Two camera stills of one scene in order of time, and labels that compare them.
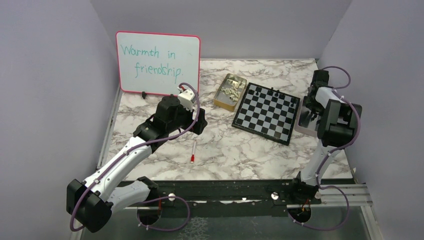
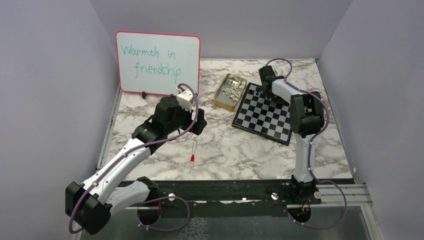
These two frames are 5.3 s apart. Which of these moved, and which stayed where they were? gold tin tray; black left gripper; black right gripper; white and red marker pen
Moved: black right gripper
Stayed: white and red marker pen; black left gripper; gold tin tray
